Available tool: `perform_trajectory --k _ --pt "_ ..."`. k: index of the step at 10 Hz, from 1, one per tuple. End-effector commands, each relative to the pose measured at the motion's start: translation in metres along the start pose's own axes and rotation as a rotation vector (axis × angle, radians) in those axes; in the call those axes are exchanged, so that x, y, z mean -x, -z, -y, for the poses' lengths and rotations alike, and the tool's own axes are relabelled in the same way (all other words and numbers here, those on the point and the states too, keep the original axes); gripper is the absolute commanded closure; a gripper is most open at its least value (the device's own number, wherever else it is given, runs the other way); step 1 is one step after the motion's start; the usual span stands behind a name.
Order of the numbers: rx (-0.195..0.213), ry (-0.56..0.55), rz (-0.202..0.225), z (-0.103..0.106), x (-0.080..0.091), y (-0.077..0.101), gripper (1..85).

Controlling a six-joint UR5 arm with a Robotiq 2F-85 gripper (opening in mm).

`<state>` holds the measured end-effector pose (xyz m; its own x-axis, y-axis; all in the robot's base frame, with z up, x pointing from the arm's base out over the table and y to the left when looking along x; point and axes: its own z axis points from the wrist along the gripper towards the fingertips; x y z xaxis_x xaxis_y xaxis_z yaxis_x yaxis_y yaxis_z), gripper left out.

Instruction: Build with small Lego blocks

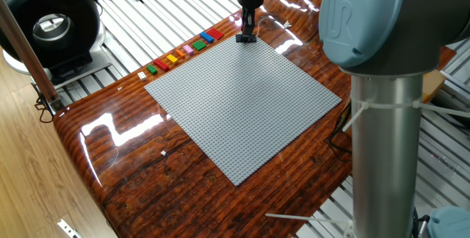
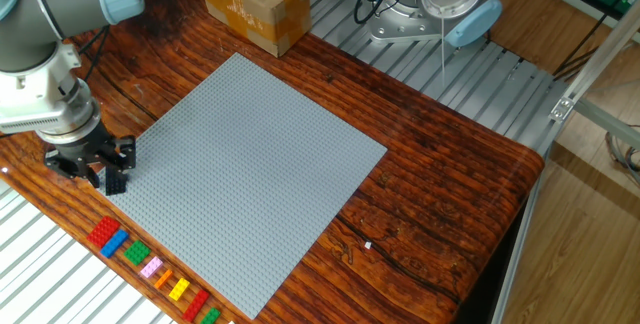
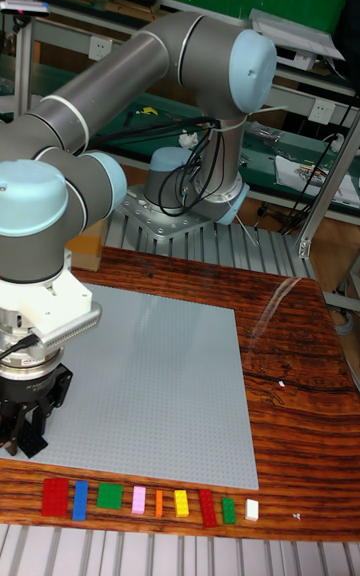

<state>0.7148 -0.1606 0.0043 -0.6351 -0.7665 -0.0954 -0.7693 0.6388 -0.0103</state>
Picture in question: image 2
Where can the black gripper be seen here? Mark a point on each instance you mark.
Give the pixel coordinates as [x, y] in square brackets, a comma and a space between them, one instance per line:
[87, 149]

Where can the black Lego plate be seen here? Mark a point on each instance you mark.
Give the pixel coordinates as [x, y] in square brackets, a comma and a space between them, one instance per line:
[116, 184]

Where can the wide red Lego plate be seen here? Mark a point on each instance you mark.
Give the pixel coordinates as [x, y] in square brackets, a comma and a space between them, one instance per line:
[103, 231]

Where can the blue Lego plate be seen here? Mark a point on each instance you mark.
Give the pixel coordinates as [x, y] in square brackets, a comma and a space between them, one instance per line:
[114, 243]

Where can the green square Lego plate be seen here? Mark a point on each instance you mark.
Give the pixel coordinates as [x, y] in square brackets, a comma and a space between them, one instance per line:
[137, 252]

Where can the pink Lego brick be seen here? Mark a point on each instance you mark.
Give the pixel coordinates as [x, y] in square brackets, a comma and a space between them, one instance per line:
[151, 267]

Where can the thin orange Lego brick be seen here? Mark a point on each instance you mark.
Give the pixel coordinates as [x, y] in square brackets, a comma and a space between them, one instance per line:
[163, 279]

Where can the grey Lego baseplate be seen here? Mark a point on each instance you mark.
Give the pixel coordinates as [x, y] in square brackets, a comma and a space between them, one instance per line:
[245, 189]

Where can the yellow Lego brick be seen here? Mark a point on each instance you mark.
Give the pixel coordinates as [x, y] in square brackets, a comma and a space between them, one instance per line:
[179, 289]

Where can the long red Lego plate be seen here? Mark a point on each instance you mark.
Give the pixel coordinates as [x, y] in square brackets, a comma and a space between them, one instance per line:
[196, 305]

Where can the small green Lego brick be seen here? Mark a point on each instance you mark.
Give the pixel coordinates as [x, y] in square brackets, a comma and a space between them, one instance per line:
[210, 316]

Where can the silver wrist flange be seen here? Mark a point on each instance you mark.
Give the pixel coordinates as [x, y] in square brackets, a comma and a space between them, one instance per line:
[80, 114]

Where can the taped cardboard box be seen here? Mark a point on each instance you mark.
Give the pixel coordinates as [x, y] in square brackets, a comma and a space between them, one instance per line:
[255, 9]

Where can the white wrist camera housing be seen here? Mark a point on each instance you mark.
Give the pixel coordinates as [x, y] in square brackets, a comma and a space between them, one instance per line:
[30, 99]

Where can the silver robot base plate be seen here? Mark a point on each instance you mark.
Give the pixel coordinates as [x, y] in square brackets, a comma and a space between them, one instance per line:
[400, 26]

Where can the silver corner bracket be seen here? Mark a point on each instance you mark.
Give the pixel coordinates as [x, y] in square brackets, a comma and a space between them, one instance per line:
[561, 110]

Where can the slanted metal frame beam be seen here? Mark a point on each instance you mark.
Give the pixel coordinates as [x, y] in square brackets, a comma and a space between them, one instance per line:
[595, 59]

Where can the grey aluminium frame beam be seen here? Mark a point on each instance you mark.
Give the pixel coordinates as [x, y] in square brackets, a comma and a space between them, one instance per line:
[610, 121]

